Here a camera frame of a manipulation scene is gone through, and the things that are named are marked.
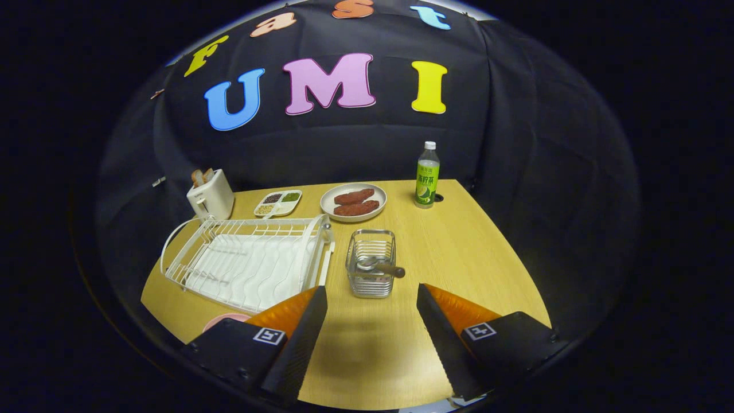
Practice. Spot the black backdrop cloth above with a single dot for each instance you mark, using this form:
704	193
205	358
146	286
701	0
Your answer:
344	143

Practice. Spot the toasted bread slice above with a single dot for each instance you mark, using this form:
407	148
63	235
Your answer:
197	179
207	175

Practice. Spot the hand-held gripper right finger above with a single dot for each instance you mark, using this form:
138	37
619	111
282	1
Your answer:
444	344

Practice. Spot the brown meat piece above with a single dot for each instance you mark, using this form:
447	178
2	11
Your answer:
356	208
354	197

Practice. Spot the metal spoon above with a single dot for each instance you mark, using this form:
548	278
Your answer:
367	263

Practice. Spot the white sectioned snack tray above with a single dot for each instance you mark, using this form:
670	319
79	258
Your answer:
278	203

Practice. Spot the white clip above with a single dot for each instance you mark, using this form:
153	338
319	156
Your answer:
159	182

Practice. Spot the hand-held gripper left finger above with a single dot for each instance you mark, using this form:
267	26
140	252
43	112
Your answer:
301	350

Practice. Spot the white plate with meat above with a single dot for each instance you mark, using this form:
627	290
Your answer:
325	202

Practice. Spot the white toaster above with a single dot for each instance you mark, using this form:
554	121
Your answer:
213	199

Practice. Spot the pink plate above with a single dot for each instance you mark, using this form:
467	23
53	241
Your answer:
221	319

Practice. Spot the green tea bottle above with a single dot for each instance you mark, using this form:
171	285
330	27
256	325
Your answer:
427	183

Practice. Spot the pink clip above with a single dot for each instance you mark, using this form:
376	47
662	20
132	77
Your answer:
156	93

